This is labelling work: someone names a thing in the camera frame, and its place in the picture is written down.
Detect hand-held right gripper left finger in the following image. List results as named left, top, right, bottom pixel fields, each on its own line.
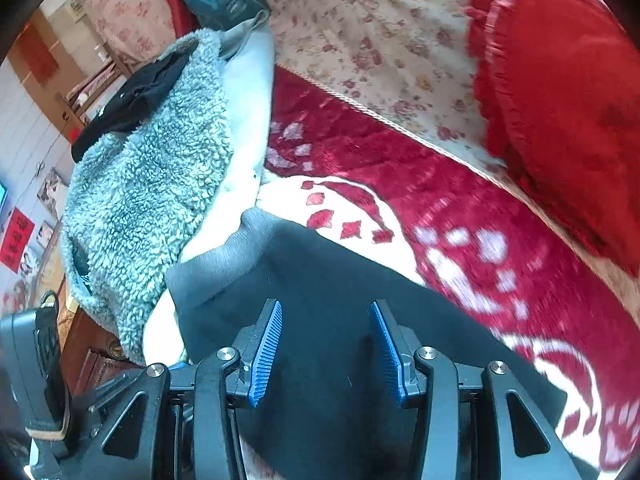
left=67, top=299, right=283, bottom=480

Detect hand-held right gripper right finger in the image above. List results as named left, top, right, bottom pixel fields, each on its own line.
left=370, top=301, right=571, bottom=480

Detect black pants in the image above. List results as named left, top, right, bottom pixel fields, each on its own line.
left=166, top=207, right=601, bottom=480

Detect wooden cabinet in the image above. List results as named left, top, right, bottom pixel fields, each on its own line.
left=62, top=302, right=147, bottom=398

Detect red and white plush blanket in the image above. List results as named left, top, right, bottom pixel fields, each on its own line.
left=142, top=66, right=640, bottom=476

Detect grey fleece jacket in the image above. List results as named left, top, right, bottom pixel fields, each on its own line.
left=61, top=10, right=275, bottom=367

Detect small black cloth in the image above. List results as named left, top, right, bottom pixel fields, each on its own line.
left=71, top=51, right=195, bottom=163

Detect red heart-shaped frilled cushion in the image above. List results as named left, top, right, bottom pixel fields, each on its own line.
left=466, top=0, right=640, bottom=277

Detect floral beige sofa cover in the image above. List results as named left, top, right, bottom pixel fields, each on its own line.
left=262, top=0, right=640, bottom=306

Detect floral cushioned chair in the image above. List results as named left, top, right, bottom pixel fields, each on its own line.
left=72, top=0, right=198, bottom=63

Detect red paper wall decoration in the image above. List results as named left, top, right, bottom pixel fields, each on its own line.
left=0, top=207, right=35, bottom=275

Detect wall poster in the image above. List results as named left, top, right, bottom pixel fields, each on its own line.
left=36, top=167, right=68, bottom=208

